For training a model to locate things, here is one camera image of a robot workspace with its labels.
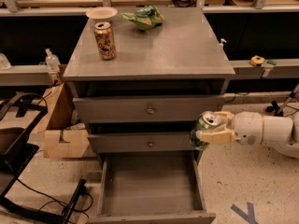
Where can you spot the gold patterned soda can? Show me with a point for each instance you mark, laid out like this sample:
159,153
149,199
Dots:
105,40

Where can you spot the green chip bag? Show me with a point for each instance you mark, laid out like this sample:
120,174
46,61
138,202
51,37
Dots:
145,18

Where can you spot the small white pump bottle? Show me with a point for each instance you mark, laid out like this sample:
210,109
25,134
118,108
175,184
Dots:
222,42

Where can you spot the green marker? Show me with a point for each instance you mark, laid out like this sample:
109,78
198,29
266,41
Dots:
271,62

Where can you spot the grey open bottom drawer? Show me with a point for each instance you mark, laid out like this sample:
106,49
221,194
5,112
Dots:
151,188

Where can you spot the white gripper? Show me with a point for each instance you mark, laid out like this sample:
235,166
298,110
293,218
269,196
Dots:
248,126

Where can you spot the black chair frame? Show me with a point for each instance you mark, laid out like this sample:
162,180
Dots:
16,152

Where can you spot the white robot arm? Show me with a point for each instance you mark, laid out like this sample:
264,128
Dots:
279,133

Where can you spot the grey wooden drawer cabinet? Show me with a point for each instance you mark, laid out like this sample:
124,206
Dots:
180,57

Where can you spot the green soda can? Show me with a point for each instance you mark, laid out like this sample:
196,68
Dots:
207,121

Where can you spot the black tripod stand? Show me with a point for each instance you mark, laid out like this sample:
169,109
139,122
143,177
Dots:
278,109

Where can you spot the grey middle drawer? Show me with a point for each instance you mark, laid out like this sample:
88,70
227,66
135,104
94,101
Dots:
139,142

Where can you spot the grey top drawer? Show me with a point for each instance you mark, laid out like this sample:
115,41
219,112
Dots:
118,109

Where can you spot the cardboard box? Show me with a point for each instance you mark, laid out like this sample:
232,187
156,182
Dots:
64,135

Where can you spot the clear plastic bottle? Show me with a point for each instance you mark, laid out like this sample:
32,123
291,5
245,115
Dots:
52,61

